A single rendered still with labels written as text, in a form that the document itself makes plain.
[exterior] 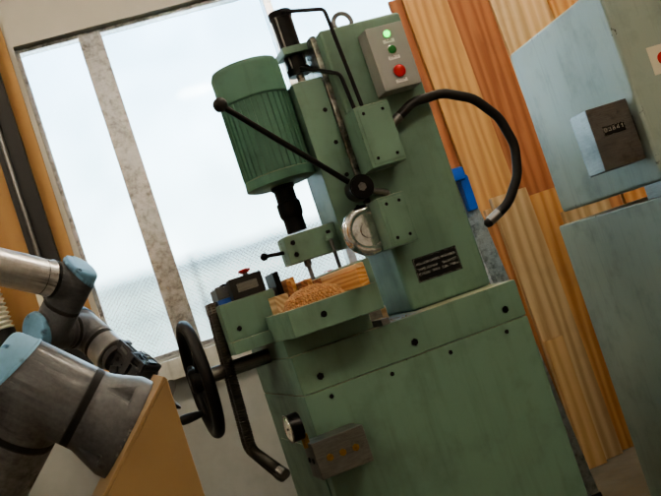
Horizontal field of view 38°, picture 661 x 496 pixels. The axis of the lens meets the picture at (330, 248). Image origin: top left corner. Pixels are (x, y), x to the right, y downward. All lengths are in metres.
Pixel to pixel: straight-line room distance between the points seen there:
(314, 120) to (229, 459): 1.72
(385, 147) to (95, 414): 0.97
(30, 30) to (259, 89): 1.71
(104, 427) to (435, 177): 1.09
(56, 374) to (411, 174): 1.05
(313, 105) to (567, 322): 1.65
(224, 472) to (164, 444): 2.13
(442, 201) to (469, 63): 1.59
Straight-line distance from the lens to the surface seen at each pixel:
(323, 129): 2.40
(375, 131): 2.30
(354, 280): 2.06
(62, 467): 3.76
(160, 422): 1.63
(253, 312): 2.27
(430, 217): 2.40
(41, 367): 1.76
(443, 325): 2.26
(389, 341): 2.21
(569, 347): 3.72
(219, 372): 2.32
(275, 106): 2.37
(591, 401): 3.74
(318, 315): 2.06
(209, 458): 3.75
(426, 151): 2.43
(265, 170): 2.34
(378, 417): 2.21
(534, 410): 2.35
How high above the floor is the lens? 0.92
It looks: 2 degrees up
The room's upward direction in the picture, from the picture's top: 18 degrees counter-clockwise
